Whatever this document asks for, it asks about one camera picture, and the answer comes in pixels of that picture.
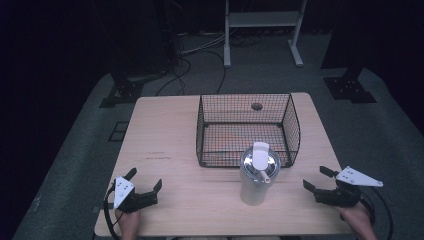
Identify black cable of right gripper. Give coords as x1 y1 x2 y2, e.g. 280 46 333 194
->
359 186 394 240

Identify person's left hand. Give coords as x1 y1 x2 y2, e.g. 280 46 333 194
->
114 209 142 240

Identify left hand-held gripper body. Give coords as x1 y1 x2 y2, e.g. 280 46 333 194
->
112 176 159 214

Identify white metal table frame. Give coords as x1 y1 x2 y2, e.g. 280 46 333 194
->
223 0 308 69

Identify person's right hand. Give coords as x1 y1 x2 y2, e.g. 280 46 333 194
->
338 201 379 240

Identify black floor cables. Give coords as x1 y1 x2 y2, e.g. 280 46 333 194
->
154 33 264 97

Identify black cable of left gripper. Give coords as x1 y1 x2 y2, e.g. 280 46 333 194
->
102 186 125 240

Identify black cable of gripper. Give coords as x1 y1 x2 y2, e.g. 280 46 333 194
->
102 186 125 240
359 186 394 240

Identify white tumbler with straw lid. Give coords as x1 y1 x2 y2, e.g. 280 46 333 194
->
239 141 282 207

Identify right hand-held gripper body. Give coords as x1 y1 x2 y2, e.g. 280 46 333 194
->
314 165 384 208

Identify black wire mesh basket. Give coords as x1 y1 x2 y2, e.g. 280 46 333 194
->
195 92 302 169

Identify black stand base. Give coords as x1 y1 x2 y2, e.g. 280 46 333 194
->
323 66 378 104
99 71 145 109

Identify white floor cables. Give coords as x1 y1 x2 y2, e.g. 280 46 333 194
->
178 28 239 56

